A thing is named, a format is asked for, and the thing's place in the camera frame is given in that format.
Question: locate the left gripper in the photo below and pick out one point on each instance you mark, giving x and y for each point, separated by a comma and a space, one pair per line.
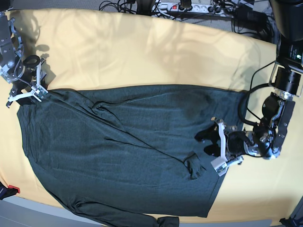
234, 144

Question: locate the white power strip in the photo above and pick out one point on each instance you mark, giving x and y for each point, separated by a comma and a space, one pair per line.
174, 8

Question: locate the dark teal long-sleeve shirt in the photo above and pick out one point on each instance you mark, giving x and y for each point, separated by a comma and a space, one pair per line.
130, 156

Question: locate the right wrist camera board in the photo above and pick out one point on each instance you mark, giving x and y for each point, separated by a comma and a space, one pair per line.
40, 93

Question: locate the black power adapter box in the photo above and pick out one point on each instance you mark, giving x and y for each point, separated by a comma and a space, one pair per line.
250, 16

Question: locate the black corner clamp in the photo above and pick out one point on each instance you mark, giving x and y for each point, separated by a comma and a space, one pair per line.
291, 222

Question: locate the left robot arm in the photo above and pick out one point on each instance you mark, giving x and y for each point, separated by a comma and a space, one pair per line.
265, 140

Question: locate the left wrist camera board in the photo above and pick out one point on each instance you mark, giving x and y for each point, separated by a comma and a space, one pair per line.
220, 166

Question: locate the red and black clamp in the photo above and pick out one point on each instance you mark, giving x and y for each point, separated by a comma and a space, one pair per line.
8, 191

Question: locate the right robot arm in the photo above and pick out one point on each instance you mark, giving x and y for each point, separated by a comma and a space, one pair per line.
11, 45

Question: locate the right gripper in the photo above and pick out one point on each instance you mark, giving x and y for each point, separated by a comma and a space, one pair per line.
25, 77

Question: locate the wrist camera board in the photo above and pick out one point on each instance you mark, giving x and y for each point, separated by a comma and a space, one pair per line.
220, 166
40, 93

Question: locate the yellow table cover cloth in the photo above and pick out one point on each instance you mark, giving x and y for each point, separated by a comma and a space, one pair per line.
89, 49

